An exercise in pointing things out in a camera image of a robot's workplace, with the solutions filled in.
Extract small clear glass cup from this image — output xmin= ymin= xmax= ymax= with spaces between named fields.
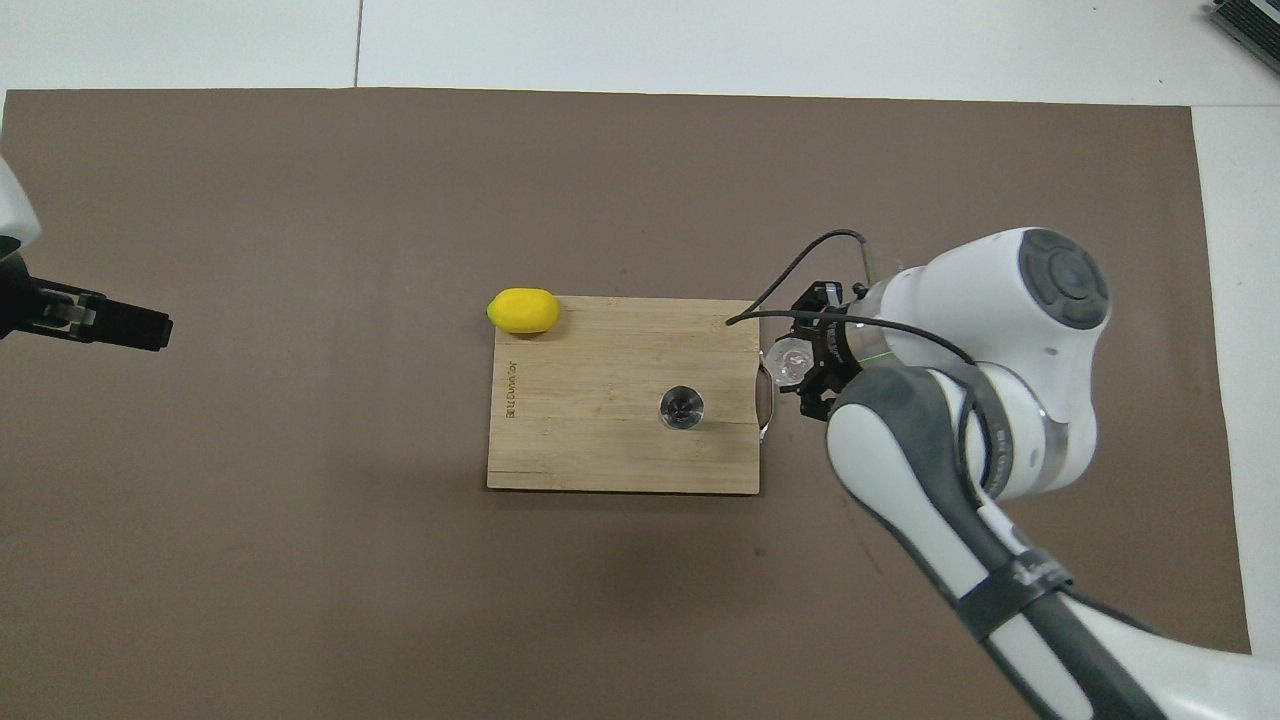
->
xmin=765 ymin=335 xmax=817 ymax=389

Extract yellow lemon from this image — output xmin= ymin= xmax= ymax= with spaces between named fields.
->
xmin=486 ymin=288 xmax=561 ymax=336

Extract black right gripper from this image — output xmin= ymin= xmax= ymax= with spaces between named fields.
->
xmin=792 ymin=283 xmax=863 ymax=421

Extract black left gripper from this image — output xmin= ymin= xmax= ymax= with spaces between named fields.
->
xmin=0 ymin=258 xmax=173 ymax=353

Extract grey ribbed device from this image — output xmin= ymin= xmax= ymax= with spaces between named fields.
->
xmin=1205 ymin=0 xmax=1280 ymax=73

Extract bamboo cutting board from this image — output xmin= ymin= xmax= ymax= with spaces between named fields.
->
xmin=486 ymin=295 xmax=777 ymax=496

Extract brown table mat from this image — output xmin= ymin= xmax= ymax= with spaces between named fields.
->
xmin=0 ymin=88 xmax=1253 ymax=720

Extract steel double jigger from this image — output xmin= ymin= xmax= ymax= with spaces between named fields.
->
xmin=658 ymin=384 xmax=707 ymax=431

